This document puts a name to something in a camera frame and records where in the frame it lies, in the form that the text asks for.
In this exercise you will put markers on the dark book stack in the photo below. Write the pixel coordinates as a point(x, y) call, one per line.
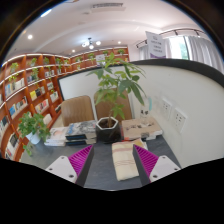
point(81, 130)

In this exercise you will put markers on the white curtains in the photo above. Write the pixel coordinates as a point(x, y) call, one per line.
point(206, 53)

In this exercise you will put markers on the orange wooden bookshelf unit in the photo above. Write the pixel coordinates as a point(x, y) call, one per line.
point(20, 86)

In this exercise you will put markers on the beige striped towel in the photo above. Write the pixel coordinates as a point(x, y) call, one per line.
point(124, 161)

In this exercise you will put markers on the ceiling air vent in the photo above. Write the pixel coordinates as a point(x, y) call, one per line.
point(107, 6)

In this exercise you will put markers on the beige book stack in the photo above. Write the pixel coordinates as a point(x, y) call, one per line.
point(140, 130)

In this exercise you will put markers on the black track light rail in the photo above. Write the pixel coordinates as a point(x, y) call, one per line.
point(173, 31)

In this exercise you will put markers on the white and purple sign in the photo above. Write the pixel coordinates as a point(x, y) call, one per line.
point(155, 45)

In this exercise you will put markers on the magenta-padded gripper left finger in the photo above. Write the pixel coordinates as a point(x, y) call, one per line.
point(60, 167)

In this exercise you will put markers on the leafy plant in white pot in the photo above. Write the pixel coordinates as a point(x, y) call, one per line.
point(33, 128)

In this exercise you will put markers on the brown upholstered chair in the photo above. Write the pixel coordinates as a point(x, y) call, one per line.
point(77, 110)
point(103, 111)

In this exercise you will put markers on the multi-bulb ceiling lamp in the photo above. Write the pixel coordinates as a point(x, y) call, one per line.
point(90, 45)

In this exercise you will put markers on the small tree in black pot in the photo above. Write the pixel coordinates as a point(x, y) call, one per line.
point(107, 131)

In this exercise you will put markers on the white wall socket panel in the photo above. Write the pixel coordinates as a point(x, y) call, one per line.
point(166, 109)
point(180, 120)

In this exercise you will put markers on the recessed ceiling lights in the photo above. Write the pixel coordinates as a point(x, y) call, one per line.
point(30, 36)

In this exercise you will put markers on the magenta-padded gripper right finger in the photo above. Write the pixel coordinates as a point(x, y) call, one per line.
point(165, 166)

